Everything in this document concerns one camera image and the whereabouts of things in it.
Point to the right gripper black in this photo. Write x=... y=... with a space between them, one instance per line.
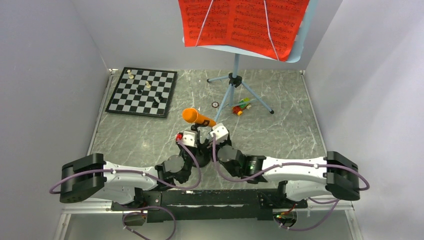
x=223 y=143

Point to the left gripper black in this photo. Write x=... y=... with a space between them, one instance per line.
x=180 y=146

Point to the black microphone stand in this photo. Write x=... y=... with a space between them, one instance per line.
x=201 y=159

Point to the orange toy microphone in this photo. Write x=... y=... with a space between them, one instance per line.
x=192 y=116

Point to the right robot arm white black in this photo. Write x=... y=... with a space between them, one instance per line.
x=297 y=179

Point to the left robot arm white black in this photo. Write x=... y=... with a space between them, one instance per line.
x=94 y=177

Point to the poker chip near stand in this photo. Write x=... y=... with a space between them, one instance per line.
x=215 y=104

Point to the colourful toy brick car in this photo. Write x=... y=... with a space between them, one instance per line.
x=239 y=109

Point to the black white chessboard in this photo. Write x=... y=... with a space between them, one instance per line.
x=143 y=92

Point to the white chess pawn far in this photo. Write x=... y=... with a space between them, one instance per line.
x=130 y=74

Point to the red sheet music paper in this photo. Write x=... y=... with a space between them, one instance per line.
x=238 y=23

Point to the light blue music stand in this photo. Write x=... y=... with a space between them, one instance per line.
x=238 y=82

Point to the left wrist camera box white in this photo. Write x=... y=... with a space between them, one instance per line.
x=187 y=138

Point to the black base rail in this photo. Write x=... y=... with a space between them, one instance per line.
x=214 y=204

